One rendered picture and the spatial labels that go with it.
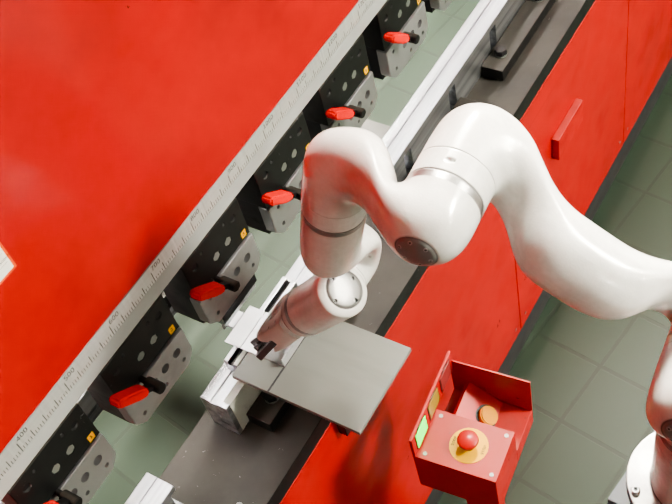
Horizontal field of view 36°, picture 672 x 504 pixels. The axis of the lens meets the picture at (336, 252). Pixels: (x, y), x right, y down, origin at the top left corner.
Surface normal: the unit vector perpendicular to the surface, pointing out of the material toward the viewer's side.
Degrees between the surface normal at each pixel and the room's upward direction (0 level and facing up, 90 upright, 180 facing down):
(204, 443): 0
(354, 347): 0
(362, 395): 0
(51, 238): 90
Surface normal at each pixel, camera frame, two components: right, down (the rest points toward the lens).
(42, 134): 0.84, 0.30
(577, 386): -0.18, -0.61
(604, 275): 0.11, 0.11
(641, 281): 0.31, 0.03
